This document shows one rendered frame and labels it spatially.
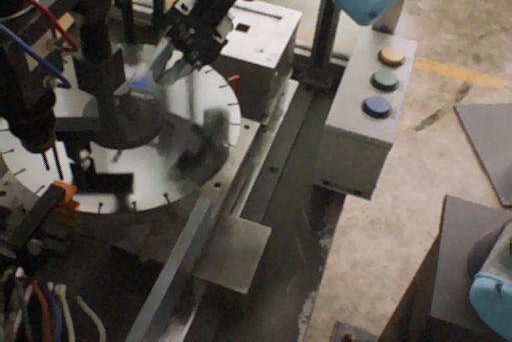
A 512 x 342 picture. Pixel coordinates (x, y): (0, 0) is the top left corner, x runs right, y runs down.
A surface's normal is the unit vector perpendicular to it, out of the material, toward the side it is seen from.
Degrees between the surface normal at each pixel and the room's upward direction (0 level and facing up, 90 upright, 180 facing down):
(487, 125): 0
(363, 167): 90
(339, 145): 90
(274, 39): 0
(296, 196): 0
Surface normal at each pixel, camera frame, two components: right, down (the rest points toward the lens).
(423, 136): 0.07, -0.67
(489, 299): -0.63, 0.63
